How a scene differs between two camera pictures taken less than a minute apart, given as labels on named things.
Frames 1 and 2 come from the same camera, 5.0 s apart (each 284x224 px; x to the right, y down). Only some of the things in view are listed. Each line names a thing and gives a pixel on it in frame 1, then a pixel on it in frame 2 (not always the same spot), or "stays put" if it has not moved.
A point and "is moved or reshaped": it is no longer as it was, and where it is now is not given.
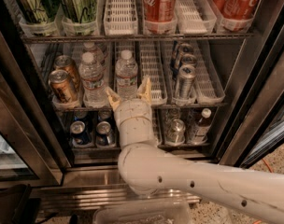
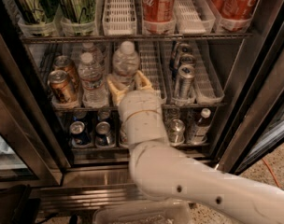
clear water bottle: x=126 y=71 is moved or reshaped
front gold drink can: x=63 y=87 stays put
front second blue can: x=105 y=135 stays put
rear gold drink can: x=68 y=64 stays put
